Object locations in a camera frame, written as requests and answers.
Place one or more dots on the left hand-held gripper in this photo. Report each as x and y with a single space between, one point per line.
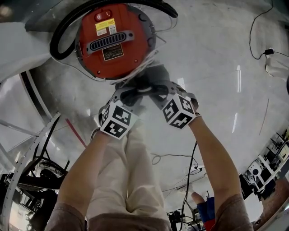
117 119

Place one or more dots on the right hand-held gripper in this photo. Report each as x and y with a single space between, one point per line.
178 110

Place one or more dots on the red round vacuum cleaner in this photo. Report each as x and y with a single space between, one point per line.
114 55

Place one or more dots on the person's right forearm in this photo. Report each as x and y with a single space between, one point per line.
212 158

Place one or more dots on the person's left forearm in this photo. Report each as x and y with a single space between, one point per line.
90 162

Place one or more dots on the person's grey shoe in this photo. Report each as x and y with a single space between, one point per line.
155 74

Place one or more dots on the red floor strip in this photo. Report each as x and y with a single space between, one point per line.
75 133

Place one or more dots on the person's beige trousers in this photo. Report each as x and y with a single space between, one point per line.
126 171

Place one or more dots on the small black power adapter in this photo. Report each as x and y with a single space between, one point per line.
269 51

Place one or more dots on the large white sheet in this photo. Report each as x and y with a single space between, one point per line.
20 47

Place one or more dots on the person's brown shirt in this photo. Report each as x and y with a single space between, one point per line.
126 224

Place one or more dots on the white equipment rack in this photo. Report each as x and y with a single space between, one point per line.
266 164

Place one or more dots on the curved metal frame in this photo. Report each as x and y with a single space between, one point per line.
24 162

